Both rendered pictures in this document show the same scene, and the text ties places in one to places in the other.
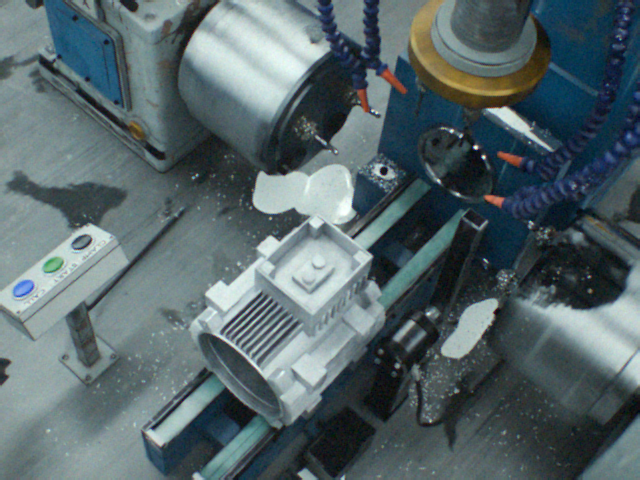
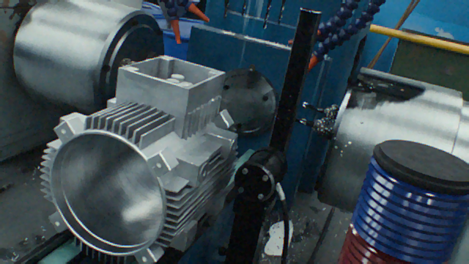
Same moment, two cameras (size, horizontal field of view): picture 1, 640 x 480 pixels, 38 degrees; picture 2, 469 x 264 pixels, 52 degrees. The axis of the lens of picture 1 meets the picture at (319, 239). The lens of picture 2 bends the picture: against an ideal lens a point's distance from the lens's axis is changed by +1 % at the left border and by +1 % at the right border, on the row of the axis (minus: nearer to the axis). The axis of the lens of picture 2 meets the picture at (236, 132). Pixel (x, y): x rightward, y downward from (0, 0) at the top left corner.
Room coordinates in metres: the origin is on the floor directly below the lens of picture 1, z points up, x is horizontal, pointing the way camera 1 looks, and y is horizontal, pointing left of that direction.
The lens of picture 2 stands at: (0.00, 0.10, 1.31)
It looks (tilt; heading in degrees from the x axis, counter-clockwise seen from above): 21 degrees down; 342
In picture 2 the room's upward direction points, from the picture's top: 12 degrees clockwise
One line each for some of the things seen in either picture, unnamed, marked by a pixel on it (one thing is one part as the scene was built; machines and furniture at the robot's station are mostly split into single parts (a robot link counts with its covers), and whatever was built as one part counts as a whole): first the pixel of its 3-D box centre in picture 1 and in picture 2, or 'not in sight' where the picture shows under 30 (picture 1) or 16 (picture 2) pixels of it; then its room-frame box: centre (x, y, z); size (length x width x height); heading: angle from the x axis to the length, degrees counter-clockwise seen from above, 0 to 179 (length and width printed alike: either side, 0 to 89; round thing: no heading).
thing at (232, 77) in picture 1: (251, 65); (75, 55); (1.03, 0.15, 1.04); 0.37 x 0.25 x 0.25; 56
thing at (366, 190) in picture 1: (379, 189); not in sight; (0.95, -0.09, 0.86); 0.07 x 0.06 x 0.12; 56
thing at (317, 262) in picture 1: (312, 275); (171, 95); (0.62, 0.00, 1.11); 0.12 x 0.11 x 0.07; 146
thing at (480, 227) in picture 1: (453, 271); (290, 94); (0.65, -0.18, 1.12); 0.04 x 0.03 x 0.26; 146
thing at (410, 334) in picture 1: (487, 307); (299, 189); (0.71, -0.27, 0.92); 0.45 x 0.13 x 0.24; 146
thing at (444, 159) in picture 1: (455, 165); (243, 103); (0.91, -0.19, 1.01); 0.15 x 0.02 x 0.15; 56
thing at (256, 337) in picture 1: (288, 327); (148, 166); (0.58, 0.02, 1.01); 0.20 x 0.19 x 0.19; 146
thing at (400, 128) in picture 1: (473, 158); (249, 114); (0.96, -0.23, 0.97); 0.30 x 0.11 x 0.34; 56
